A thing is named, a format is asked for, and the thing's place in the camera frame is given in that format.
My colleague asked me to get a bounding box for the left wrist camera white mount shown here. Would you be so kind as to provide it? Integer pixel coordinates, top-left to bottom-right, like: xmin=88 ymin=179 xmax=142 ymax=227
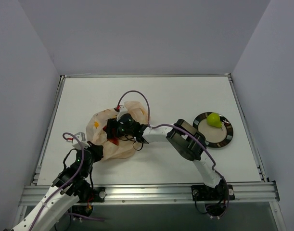
xmin=63 ymin=132 xmax=89 ymax=150

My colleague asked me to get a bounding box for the aluminium front rail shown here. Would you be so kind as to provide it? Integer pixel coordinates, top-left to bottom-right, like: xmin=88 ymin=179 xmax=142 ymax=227
xmin=19 ymin=182 xmax=280 ymax=206

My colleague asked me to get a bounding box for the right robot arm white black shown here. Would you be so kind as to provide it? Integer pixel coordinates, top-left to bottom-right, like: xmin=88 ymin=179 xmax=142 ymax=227
xmin=104 ymin=113 xmax=228 ymax=199

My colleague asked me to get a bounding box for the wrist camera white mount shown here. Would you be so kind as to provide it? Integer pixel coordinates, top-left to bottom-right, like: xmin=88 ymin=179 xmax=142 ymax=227
xmin=63 ymin=132 xmax=89 ymax=150
xmin=115 ymin=105 xmax=128 ymax=121

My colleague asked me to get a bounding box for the translucent orange plastic bag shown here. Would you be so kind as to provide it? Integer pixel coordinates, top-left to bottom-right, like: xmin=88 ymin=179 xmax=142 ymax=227
xmin=85 ymin=100 xmax=152 ymax=162

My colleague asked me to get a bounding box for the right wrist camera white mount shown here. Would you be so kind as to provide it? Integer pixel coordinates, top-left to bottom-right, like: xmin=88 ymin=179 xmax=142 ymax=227
xmin=115 ymin=105 xmax=128 ymax=121

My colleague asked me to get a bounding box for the red fake lychee bunch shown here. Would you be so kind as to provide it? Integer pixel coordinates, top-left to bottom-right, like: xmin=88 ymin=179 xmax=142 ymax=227
xmin=103 ymin=126 xmax=119 ymax=146

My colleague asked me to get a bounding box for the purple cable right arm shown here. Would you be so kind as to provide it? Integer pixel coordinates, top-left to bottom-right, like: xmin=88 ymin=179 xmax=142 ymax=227
xmin=118 ymin=90 xmax=230 ymax=215

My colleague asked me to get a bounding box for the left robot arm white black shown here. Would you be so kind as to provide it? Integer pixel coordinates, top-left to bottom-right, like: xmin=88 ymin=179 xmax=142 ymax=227
xmin=11 ymin=143 xmax=106 ymax=231

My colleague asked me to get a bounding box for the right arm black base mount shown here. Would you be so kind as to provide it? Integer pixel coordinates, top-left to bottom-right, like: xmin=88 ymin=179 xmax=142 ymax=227
xmin=191 ymin=184 xmax=235 ymax=202

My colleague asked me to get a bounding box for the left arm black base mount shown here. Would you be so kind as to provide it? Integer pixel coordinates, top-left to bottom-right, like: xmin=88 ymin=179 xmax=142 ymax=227
xmin=80 ymin=186 xmax=106 ymax=203

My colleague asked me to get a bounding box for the green fake pear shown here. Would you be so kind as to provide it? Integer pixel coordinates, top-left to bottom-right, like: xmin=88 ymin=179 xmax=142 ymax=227
xmin=206 ymin=113 xmax=222 ymax=128

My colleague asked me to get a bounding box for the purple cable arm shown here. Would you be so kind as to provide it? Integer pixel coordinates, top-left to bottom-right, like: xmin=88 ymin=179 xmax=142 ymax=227
xmin=28 ymin=132 xmax=105 ymax=231
xmin=118 ymin=90 xmax=230 ymax=215

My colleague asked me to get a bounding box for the round metallic plate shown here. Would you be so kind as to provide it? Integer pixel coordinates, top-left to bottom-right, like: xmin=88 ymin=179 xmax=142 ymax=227
xmin=192 ymin=112 xmax=234 ymax=148

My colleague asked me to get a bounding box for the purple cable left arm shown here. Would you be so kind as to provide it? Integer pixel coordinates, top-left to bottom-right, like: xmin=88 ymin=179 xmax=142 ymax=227
xmin=28 ymin=132 xmax=105 ymax=231

